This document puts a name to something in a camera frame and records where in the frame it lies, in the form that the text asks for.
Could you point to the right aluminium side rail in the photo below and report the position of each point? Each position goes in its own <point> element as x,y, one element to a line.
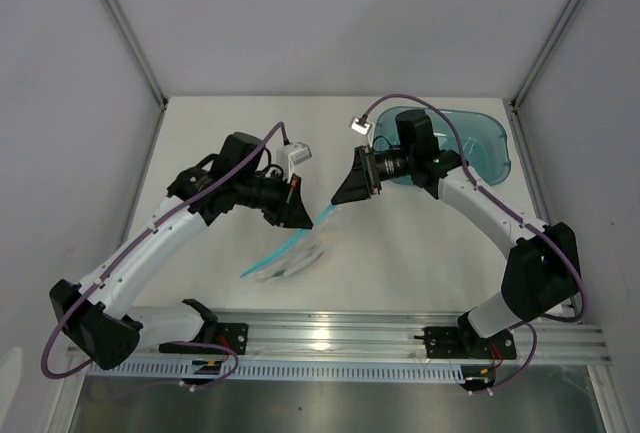
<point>575,307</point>

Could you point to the white slotted cable duct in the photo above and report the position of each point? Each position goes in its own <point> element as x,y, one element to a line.
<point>413,372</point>

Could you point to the aluminium corner post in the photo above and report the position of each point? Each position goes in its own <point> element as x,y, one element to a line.
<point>567,14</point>
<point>133,47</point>

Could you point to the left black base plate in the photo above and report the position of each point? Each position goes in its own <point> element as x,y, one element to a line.
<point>231,337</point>

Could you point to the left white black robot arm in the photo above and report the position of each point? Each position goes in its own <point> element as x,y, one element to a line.
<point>96,313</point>

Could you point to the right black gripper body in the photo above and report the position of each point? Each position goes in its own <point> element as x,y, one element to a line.
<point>395,164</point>

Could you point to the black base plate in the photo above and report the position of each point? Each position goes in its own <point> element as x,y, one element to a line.
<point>443,342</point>
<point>231,337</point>

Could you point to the aluminium front rail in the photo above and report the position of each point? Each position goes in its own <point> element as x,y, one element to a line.
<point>390,338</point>

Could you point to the left aluminium corner post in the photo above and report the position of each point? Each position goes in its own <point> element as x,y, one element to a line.
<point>133,47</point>

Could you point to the right aluminium corner post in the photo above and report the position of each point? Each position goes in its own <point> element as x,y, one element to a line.
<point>567,14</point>

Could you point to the blue plastic tub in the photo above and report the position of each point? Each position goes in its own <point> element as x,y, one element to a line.
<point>483,138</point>

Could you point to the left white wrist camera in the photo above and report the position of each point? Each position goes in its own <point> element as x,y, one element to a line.
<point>291,155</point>

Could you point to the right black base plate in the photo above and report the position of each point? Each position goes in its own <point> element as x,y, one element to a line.
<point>443,342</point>

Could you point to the clear zip top bag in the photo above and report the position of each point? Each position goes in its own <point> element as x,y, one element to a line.
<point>299,252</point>

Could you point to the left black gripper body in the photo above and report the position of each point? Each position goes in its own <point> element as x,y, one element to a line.
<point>259,193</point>

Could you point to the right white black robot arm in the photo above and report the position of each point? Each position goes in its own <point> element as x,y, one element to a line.
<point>542,268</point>

